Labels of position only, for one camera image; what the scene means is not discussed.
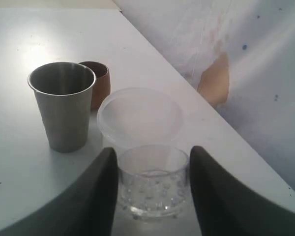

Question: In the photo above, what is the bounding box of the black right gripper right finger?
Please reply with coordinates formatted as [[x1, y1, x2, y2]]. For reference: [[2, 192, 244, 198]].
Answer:
[[189, 146, 295, 236]]

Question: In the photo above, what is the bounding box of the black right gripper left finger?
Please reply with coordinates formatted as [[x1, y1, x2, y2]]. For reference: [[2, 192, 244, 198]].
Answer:
[[0, 147, 118, 236]]

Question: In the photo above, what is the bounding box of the clear domed shaker lid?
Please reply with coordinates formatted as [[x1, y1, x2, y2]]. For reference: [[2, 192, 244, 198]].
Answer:
[[113, 145, 201, 236]]

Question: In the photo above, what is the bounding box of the round wooden cup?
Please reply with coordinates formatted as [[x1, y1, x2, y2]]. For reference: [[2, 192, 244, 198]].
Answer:
[[80, 61, 111, 110]]

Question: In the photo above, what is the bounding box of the stainless steel cup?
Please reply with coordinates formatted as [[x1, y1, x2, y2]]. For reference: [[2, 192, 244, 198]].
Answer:
[[28, 62, 96, 153]]

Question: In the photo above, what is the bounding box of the frosted plastic jar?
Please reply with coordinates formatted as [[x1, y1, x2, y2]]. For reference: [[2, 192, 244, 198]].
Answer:
[[96, 88, 184, 154]]

